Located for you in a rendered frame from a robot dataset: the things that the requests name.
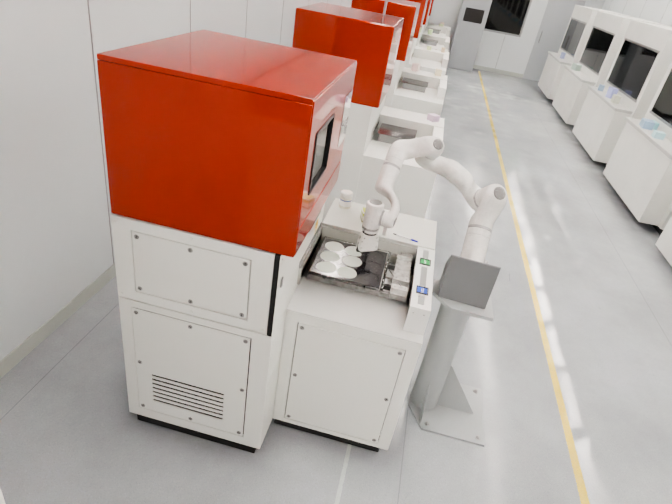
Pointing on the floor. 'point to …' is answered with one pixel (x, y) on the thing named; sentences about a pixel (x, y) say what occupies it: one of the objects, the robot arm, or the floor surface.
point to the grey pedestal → (424, 396)
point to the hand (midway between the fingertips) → (364, 257)
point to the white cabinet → (342, 381)
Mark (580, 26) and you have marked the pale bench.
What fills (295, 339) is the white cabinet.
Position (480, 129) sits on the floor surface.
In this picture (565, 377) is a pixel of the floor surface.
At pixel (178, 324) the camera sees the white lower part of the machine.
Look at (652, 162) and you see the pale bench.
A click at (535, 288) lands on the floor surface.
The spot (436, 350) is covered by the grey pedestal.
